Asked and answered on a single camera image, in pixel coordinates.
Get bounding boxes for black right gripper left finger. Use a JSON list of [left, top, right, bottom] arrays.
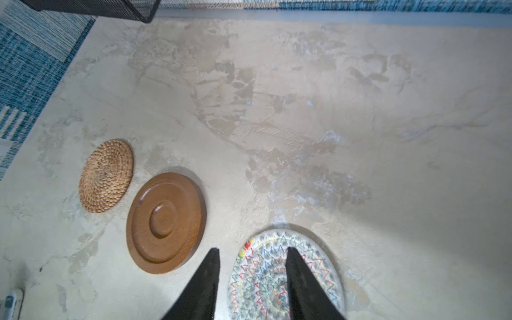
[[162, 248, 220, 320]]

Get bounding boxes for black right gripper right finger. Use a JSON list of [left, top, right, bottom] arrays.
[[285, 247, 345, 320]]

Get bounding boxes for brown wooden round coaster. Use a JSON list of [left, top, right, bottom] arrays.
[[126, 173, 207, 274]]

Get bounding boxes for light blue case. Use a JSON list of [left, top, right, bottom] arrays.
[[1, 288, 24, 320]]

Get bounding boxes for woven rattan round coaster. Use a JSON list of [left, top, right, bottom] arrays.
[[79, 139, 134, 213]]

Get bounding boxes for black wire mesh shelf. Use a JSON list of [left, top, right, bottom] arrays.
[[23, 0, 161, 23]]

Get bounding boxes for multicolour braided round coaster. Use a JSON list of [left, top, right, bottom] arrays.
[[227, 229, 345, 319]]

